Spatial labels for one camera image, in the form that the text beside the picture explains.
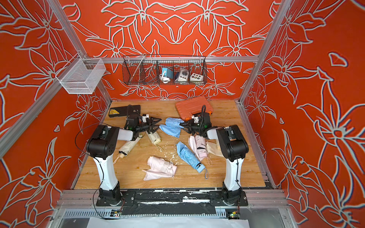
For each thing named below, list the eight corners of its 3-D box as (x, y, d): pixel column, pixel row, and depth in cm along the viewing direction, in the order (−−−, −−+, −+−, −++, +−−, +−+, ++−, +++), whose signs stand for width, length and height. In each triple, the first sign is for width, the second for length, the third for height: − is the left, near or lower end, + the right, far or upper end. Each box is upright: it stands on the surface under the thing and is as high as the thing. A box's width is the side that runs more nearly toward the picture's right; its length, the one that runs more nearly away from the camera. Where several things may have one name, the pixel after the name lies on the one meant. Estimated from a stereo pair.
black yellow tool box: (108, 117, 111) (107, 114, 109) (112, 107, 118) (111, 104, 116) (139, 116, 111) (138, 114, 109) (141, 107, 118) (141, 104, 116)
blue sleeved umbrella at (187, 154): (204, 181, 80) (205, 179, 76) (175, 148, 93) (174, 145, 89) (211, 174, 82) (212, 172, 79) (181, 143, 95) (181, 140, 92)
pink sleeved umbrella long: (146, 167, 85) (144, 165, 82) (150, 157, 89) (149, 154, 86) (175, 176, 82) (174, 174, 79) (178, 165, 86) (178, 163, 83)
